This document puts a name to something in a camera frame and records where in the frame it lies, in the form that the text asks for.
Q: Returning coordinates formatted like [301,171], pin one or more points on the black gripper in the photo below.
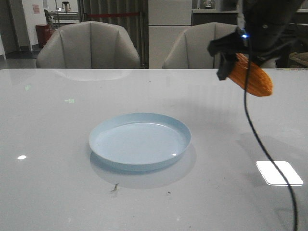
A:
[261,33]

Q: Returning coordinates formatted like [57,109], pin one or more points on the orange corn cob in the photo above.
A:
[259,83]

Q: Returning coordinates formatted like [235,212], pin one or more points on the light blue round plate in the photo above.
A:
[140,141]

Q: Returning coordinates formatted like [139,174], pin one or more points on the beige armchair right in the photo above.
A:
[189,51]

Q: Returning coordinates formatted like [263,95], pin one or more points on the beige armchair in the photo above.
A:
[89,45]
[189,51]

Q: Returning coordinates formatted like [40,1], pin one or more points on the dark counter with white top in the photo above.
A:
[203,16]

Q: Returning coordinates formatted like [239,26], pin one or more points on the dark wooden chair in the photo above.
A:
[297,55]

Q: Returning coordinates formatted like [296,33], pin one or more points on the white cabinet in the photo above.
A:
[166,19]

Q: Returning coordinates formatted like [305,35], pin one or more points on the red barrier belt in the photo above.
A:
[114,15]

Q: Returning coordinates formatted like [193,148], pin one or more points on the beige armchair left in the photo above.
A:
[89,45]

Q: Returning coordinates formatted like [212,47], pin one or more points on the kettle on far table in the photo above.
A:
[66,6]

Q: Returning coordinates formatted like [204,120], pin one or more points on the red bin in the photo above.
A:
[43,34]

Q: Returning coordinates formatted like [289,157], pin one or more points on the pink wall notice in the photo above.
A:
[36,9]

